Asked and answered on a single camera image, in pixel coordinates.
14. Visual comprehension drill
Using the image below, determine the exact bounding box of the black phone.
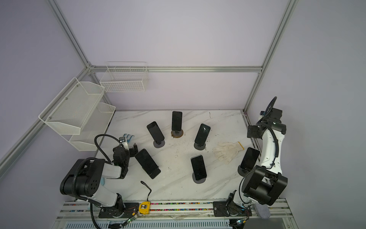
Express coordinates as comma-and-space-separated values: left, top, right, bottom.
239, 148, 260, 172
194, 124, 211, 146
147, 121, 165, 142
191, 155, 207, 180
135, 149, 159, 176
172, 111, 183, 131

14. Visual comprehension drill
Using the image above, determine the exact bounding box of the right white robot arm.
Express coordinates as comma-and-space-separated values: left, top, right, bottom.
226, 105, 288, 219

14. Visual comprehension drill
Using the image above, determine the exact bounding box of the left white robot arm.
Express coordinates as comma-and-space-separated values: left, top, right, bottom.
60, 144, 138, 219

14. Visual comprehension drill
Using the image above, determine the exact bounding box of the black folding phone stand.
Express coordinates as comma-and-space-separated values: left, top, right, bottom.
145, 168, 161, 179

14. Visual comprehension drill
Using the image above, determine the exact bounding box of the grey round stand back left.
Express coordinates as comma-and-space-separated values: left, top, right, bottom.
153, 140, 165, 148

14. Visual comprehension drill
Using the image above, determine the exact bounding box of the grey stand centre right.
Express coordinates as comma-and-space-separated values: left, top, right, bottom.
193, 142, 206, 151

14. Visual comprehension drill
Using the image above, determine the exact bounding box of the brown round phone stand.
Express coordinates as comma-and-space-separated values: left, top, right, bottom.
171, 130, 184, 138

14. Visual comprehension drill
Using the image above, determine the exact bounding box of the grey stand front centre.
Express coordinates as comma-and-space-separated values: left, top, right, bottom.
192, 173, 207, 184

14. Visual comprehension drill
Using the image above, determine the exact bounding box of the white work glove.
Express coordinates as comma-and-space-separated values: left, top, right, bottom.
213, 142, 245, 164

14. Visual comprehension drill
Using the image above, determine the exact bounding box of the yellow tape measure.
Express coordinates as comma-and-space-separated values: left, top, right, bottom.
139, 181, 152, 215

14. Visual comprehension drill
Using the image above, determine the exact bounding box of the white mesh two-tier shelf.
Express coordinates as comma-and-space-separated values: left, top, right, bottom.
39, 78, 115, 151

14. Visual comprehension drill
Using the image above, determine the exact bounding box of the grey oval pad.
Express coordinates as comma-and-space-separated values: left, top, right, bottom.
253, 203, 271, 219

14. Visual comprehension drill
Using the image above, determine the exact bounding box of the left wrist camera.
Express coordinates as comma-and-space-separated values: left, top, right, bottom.
119, 136, 129, 150

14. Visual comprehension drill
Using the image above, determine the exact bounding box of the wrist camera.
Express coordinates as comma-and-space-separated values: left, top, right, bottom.
266, 108, 287, 135
119, 136, 129, 150

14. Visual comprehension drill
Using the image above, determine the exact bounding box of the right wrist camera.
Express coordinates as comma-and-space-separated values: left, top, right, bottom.
266, 108, 287, 135

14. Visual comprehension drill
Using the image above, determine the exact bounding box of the white wire basket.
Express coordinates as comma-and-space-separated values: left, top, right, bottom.
100, 62, 149, 93

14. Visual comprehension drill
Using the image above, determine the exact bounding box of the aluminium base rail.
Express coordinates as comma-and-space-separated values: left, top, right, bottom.
55, 199, 294, 221

